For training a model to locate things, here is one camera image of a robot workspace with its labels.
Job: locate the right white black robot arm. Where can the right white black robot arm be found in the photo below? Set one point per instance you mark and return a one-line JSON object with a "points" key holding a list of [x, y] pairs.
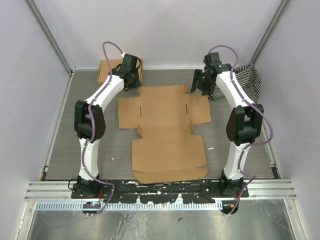
{"points": [[244, 123]]}

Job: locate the cardboard box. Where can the cardboard box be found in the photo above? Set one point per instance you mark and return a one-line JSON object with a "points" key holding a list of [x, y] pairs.
{"points": [[164, 117], [104, 70]]}

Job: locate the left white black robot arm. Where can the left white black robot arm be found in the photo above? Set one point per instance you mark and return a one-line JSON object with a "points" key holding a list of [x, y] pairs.
{"points": [[90, 126]]}

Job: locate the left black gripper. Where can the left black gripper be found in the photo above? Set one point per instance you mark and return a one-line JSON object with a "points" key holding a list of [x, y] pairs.
{"points": [[137, 84]]}

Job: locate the right aluminium corner post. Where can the right aluminium corner post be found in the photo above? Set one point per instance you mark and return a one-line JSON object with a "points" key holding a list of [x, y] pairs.
{"points": [[280, 11]]}

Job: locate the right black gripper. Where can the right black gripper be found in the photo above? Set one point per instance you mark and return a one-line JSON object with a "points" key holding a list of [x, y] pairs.
{"points": [[208, 90]]}

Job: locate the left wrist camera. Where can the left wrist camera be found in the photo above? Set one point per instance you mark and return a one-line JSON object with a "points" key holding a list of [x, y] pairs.
{"points": [[130, 60]]}

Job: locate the aluminium corner post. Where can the aluminium corner post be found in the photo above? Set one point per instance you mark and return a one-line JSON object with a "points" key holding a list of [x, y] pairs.
{"points": [[280, 11], [48, 27]]}

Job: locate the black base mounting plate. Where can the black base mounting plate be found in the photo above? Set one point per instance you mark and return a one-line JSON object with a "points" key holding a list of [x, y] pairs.
{"points": [[132, 191]]}

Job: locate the aluminium front rail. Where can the aluminium front rail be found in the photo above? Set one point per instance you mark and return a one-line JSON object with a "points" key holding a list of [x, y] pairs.
{"points": [[257, 189]]}

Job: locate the black white striped cloth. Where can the black white striped cloth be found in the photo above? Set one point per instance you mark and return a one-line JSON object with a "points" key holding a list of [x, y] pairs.
{"points": [[249, 79]]}

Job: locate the folded closed cardboard box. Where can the folded closed cardboard box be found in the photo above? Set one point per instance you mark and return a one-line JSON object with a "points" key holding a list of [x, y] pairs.
{"points": [[104, 70]]}

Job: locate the white slotted cable duct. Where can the white slotted cable duct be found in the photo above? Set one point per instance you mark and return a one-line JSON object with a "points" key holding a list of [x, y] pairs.
{"points": [[91, 206]]}

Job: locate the left aluminium corner post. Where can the left aluminium corner post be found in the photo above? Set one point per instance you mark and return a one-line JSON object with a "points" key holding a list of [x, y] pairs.
{"points": [[48, 27]]}

